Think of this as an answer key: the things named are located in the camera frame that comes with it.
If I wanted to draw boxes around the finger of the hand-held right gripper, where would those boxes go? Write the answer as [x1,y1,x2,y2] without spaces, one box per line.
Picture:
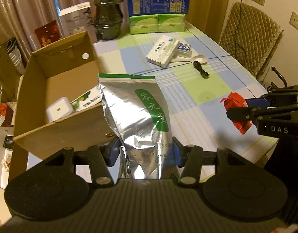
[226,102,298,124]
[246,84,298,108]

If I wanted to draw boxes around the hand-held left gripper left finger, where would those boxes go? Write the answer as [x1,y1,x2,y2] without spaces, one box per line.
[9,137,121,187]

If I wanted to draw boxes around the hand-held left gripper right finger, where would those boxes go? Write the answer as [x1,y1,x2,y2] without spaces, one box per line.
[172,136,281,185]

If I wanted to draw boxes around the red snack packet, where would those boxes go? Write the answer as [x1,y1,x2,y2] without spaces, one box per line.
[220,92,252,135]

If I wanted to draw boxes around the silver foil pouch green label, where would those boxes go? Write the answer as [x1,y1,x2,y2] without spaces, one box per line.
[98,73,175,179]

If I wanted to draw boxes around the white medicine box leaf print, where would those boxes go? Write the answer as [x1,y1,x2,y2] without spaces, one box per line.
[70,89,103,112]

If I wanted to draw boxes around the white square device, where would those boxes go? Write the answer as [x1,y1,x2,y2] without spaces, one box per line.
[45,97,74,123]

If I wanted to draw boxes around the white plastic spoon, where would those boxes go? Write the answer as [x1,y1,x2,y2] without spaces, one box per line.
[170,55,208,65]

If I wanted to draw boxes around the clear card box blue label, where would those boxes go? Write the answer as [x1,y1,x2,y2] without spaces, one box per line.
[173,42,192,59]

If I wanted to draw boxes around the white medicine box blue logo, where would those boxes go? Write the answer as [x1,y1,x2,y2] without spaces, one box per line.
[146,35,181,68]

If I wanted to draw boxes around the plaid cloth desktop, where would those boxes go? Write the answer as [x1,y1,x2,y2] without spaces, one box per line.
[26,21,282,175]

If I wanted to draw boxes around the chair with quilted cover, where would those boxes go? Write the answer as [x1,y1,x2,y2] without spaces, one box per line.
[218,2,287,88]

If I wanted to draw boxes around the small black box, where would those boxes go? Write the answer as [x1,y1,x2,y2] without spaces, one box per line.
[3,136,16,150]

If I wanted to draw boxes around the wooden door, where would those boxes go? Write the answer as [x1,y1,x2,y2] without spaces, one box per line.
[180,0,233,46]

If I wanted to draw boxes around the brown cardboard flap box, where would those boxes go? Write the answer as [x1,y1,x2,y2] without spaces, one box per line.
[0,46,20,102]

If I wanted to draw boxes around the red box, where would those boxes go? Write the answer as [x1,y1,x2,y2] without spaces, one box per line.
[33,21,60,49]

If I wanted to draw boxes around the white humidifier box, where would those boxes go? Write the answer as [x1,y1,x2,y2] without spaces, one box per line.
[59,2,97,42]

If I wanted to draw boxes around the stacked dark glass bowls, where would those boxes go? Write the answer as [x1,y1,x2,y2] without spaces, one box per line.
[94,0,124,41]

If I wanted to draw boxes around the blue carton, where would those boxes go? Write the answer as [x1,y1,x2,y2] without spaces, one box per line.
[125,0,191,17]

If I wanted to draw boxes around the beige curtain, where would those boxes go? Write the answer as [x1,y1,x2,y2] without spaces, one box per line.
[0,0,137,54]

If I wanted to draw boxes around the black cable bundle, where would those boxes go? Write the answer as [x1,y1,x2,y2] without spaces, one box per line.
[193,61,211,79]

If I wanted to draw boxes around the black charger cable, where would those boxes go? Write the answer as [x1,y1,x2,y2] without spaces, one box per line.
[224,0,248,56]

